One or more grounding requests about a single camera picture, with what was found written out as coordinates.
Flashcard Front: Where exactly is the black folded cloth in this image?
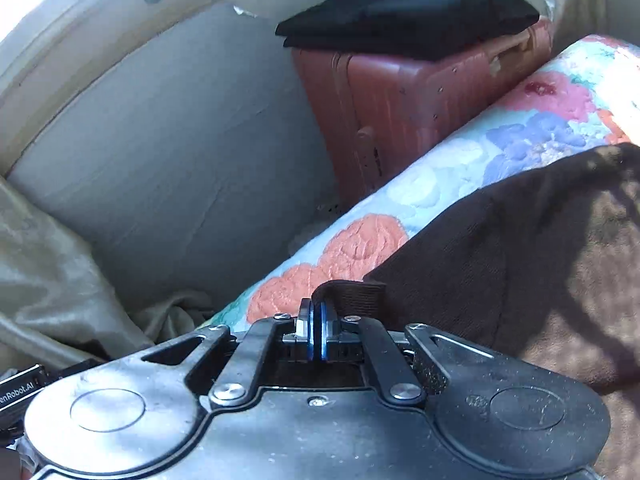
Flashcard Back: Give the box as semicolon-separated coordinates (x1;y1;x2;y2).
275;0;541;62

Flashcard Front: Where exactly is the brown corduroy garment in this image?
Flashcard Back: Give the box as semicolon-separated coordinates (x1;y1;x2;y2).
312;142;640;480

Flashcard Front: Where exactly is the beige satin cloth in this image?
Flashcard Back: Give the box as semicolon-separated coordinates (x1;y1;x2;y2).
0;175;218;363

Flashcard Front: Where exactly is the floral quilted bedspread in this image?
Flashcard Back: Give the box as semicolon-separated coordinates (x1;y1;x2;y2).
197;35;640;335

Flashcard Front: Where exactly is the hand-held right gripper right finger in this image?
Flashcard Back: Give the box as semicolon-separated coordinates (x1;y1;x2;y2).
316;302;494;406

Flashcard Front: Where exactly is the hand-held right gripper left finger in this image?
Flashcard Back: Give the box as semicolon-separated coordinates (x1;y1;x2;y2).
142;299;317;410

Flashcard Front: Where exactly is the pink hard-shell suitcase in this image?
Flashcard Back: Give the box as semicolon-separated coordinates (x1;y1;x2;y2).
292;17;554;211

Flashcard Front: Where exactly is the beige curtain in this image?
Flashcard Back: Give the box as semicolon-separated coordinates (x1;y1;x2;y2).
492;0;640;58

